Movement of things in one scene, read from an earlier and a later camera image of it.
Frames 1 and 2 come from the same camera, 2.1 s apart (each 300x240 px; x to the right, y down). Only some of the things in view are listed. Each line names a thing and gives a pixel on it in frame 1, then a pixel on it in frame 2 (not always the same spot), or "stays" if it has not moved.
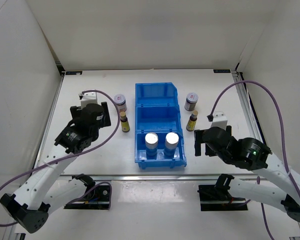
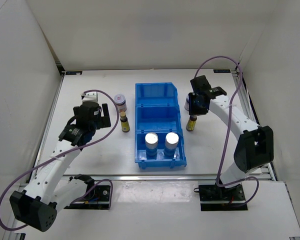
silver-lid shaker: [151, 140] stays
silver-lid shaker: [171, 142] stays
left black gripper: [105, 121] stays
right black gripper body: [209, 152] to [194, 108]
